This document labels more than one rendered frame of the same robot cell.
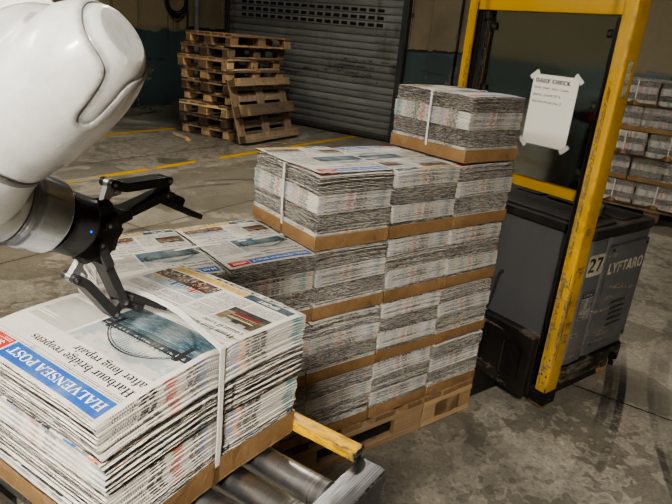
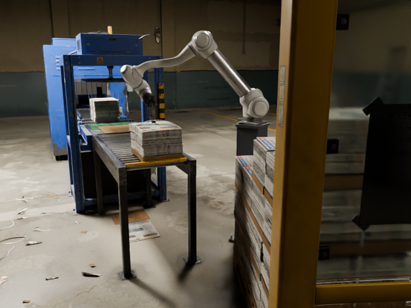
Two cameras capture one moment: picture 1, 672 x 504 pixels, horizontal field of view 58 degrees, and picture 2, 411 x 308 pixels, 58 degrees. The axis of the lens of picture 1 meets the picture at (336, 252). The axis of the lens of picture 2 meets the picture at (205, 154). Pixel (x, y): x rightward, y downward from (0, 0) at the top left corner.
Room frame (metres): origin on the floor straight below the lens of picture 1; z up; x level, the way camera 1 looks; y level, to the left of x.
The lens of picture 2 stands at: (2.56, -1.72, 1.44)
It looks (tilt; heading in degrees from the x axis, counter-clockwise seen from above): 13 degrees down; 124
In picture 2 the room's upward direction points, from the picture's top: straight up
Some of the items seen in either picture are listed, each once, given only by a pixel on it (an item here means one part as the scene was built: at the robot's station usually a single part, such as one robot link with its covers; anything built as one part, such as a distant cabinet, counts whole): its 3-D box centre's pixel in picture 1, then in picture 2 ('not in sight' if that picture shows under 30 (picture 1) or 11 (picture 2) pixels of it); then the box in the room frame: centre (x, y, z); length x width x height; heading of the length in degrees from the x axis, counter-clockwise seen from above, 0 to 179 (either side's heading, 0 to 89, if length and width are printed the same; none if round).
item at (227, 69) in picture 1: (235, 84); not in sight; (8.49, 1.59, 0.65); 1.33 x 0.94 x 1.30; 152
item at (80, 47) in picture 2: not in sight; (109, 46); (-0.49, 1.02, 1.65); 0.60 x 0.45 x 0.20; 58
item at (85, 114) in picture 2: not in sight; (98, 118); (-1.45, 1.62, 0.75); 1.53 x 0.64 x 0.10; 148
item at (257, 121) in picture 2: not in sight; (250, 120); (1.21, 0.91, 1.03); 0.22 x 0.18 x 0.06; 1
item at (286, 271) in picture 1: (276, 349); (281, 246); (1.82, 0.17, 0.42); 1.17 x 0.39 x 0.83; 129
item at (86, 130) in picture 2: not in sight; (114, 131); (-0.49, 1.02, 0.75); 0.70 x 0.65 x 0.10; 148
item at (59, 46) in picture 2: not in sight; (87, 90); (-2.76, 2.50, 1.04); 1.51 x 1.30 x 2.07; 148
